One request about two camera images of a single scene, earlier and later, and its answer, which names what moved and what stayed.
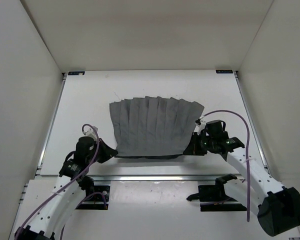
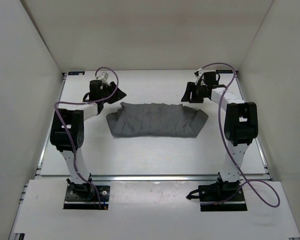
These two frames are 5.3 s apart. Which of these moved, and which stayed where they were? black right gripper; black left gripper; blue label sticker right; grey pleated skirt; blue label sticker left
Moved: black left gripper; grey pleated skirt; black right gripper
Stayed: blue label sticker left; blue label sticker right
